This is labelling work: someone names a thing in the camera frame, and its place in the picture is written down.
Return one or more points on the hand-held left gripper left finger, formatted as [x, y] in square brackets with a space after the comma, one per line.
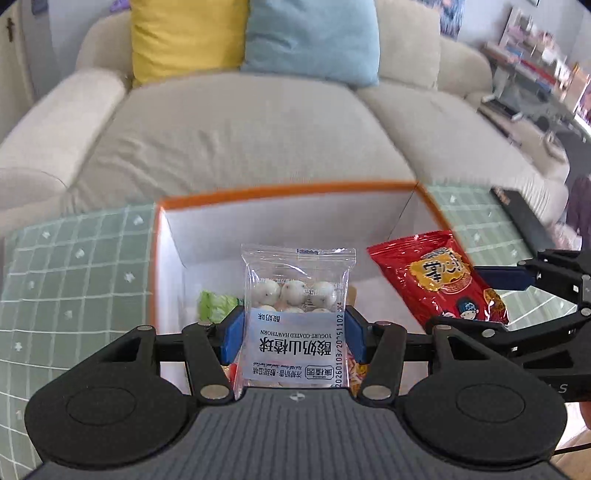
[231, 337]

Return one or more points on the light blue pillow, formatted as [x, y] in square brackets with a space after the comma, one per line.
[309, 37]

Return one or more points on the clear packet of white balls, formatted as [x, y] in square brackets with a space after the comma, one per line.
[295, 286]

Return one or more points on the yellow pillow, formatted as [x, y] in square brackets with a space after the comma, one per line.
[184, 37]

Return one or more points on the white door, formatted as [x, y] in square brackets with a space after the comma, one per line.
[14, 74]

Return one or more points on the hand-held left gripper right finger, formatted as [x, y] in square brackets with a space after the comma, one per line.
[355, 334]

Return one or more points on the beige pillow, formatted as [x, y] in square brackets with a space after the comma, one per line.
[406, 41]

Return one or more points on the beige sofa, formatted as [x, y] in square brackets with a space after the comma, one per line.
[231, 129]

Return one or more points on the large red cartoon snack packet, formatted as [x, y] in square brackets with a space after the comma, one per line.
[429, 277]

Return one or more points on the black notebook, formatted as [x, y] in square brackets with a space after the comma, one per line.
[526, 217]

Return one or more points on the printed cartoon pillow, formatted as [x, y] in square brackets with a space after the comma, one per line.
[451, 16]

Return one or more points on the orange cardboard box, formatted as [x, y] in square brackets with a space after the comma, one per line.
[277, 221]

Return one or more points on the green snack packet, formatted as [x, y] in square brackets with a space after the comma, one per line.
[217, 307]

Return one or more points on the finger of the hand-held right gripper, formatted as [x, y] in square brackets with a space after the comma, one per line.
[503, 278]
[489, 333]

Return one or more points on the cluttered white desk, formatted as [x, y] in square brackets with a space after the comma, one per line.
[531, 60]

